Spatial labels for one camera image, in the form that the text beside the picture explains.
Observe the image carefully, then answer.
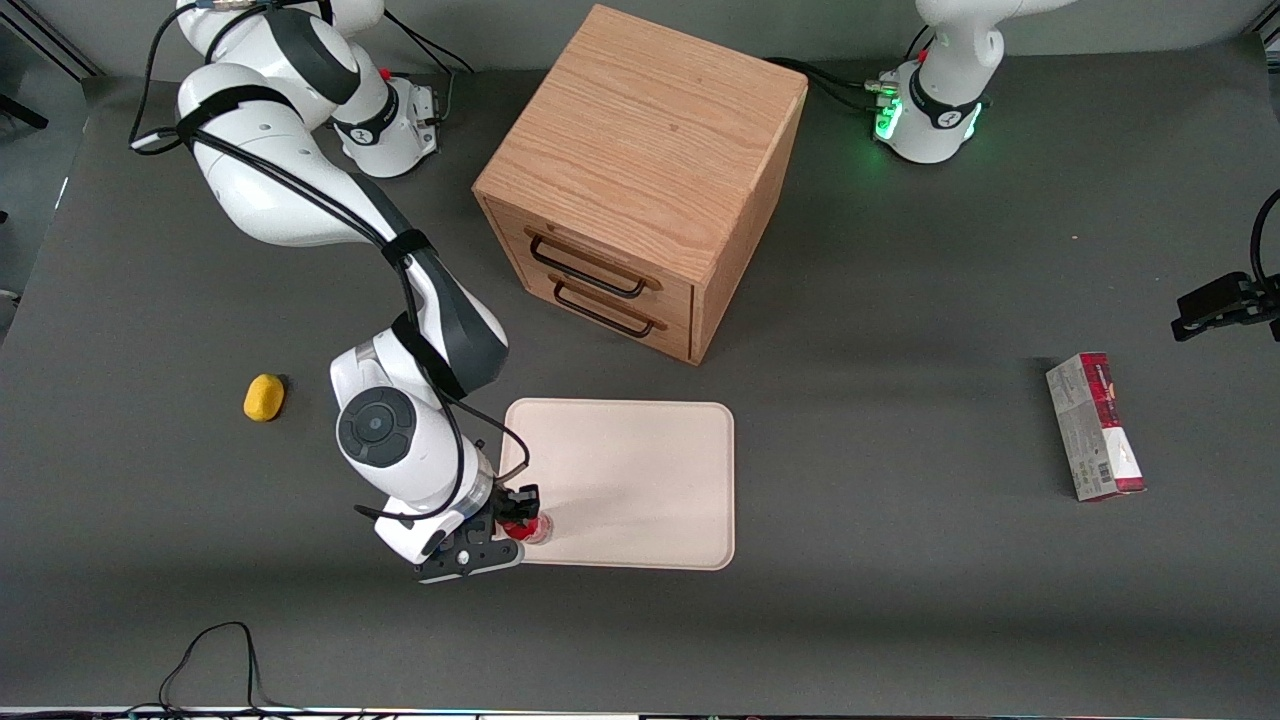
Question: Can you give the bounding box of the red coke bottle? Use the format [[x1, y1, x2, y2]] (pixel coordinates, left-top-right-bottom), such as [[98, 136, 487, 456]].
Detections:
[[500, 510, 554, 547]]

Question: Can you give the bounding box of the black left arm base cable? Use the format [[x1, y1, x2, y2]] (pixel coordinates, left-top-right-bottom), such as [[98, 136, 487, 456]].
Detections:
[[764, 24, 935, 117]]

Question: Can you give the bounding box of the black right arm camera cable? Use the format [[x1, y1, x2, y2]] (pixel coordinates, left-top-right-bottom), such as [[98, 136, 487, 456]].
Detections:
[[130, 0, 531, 523]]

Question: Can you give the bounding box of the yellow lemon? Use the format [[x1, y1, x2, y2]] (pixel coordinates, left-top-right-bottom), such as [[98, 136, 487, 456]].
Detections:
[[243, 374, 286, 423]]

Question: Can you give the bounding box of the black right arm base cable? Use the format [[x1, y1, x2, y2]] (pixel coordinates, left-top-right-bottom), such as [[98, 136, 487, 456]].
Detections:
[[380, 12, 479, 126]]

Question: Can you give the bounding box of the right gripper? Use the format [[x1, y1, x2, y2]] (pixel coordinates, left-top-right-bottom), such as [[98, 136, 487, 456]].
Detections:
[[374, 484, 542, 567]]

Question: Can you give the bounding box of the black arm base cable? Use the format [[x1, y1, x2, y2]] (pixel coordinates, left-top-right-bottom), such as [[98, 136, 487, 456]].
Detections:
[[380, 12, 479, 126], [764, 24, 935, 117]]

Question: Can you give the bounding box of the beige rectangular tray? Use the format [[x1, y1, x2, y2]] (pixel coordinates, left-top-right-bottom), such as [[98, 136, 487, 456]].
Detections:
[[491, 398, 737, 572]]

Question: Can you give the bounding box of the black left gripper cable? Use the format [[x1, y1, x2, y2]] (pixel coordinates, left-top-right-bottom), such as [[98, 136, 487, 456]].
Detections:
[[1249, 188, 1280, 291]]

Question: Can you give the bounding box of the black looped cable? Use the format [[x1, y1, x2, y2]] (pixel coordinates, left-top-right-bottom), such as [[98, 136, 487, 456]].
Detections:
[[130, 621, 331, 717]]

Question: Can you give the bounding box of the aluminium frame rail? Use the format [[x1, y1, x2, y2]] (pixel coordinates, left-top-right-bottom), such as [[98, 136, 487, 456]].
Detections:
[[8, 8, 103, 81]]

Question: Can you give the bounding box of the black metal drawer handle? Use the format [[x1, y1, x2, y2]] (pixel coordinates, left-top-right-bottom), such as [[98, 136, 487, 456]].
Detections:
[[528, 235, 649, 300], [553, 280, 658, 339]]

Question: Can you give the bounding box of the oak wooden drawer cabinet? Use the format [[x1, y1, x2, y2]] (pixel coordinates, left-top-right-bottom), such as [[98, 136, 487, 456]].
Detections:
[[472, 4, 809, 367]]

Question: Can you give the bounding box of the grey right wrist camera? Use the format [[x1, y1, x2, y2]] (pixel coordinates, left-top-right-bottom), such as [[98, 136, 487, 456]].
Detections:
[[414, 524, 527, 585]]

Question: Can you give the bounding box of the grey and red carton box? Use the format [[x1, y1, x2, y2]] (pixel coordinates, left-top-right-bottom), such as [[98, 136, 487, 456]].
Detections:
[[1045, 352, 1147, 503]]

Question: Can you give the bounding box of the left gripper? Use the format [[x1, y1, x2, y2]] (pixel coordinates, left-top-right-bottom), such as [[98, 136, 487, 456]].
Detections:
[[1171, 272, 1280, 344]]

